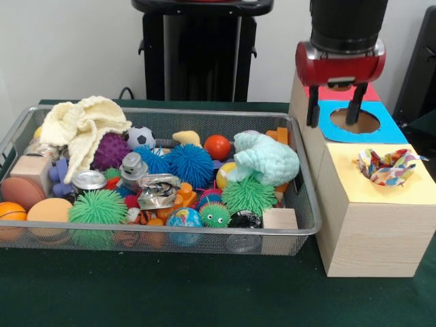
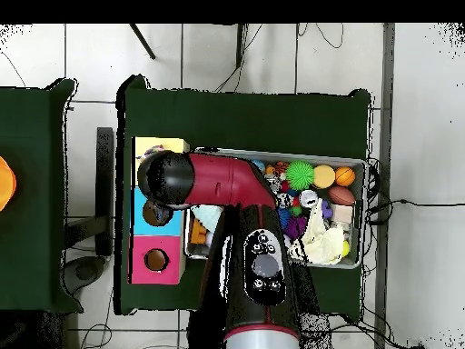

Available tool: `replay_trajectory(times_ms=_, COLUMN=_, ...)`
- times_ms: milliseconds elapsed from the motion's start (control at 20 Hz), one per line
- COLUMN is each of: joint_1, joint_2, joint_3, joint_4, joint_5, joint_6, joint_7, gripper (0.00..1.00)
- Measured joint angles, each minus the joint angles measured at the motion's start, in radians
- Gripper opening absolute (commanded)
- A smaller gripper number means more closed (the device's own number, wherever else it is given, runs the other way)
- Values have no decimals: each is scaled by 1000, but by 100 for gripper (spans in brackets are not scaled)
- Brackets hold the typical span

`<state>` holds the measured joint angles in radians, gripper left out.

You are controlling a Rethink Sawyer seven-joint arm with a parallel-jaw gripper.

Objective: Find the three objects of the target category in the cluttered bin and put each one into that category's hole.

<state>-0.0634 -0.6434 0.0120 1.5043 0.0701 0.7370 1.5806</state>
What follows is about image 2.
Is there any mint green knitted cloth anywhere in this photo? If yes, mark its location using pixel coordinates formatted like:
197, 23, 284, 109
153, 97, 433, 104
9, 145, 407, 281
191, 204, 223, 234

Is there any large polka dot cloth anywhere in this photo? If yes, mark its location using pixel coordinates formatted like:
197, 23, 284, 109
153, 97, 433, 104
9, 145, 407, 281
139, 144, 166, 159

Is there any wooden box with three holes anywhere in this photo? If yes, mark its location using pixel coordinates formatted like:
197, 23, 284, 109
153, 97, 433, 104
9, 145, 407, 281
128, 136, 191, 285

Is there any green spiky ball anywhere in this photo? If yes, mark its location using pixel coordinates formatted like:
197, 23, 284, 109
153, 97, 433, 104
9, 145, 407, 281
284, 160, 314, 192

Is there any purple knobbly ball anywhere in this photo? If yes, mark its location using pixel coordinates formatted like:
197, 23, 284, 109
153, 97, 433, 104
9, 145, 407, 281
283, 215, 309, 240

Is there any dark green tablecloth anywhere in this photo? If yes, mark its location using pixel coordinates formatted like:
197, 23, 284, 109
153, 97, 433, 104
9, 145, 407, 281
114, 75, 372, 323
0, 77, 84, 314

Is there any pale yellow knitted cloth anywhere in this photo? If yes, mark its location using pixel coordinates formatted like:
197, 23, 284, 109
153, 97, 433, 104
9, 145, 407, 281
290, 198, 351, 266

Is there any black tripod leg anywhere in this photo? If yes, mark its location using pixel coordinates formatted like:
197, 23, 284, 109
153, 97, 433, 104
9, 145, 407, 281
234, 23, 246, 68
128, 23, 156, 60

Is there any grey plastic foot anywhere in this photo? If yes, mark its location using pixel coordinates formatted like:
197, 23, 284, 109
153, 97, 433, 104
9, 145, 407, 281
61, 255, 107, 296

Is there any orange plastic object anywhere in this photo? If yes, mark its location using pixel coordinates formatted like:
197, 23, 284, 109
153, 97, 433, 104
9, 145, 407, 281
0, 155, 18, 213

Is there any wire mesh bin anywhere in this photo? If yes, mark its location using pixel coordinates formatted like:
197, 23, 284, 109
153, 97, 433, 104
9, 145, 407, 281
183, 146, 368, 270

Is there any black cable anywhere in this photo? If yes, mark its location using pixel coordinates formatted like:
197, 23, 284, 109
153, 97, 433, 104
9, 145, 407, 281
366, 197, 465, 226

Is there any grey floor cable cover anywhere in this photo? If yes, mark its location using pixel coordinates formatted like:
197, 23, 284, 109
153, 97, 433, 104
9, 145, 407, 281
373, 23, 396, 349

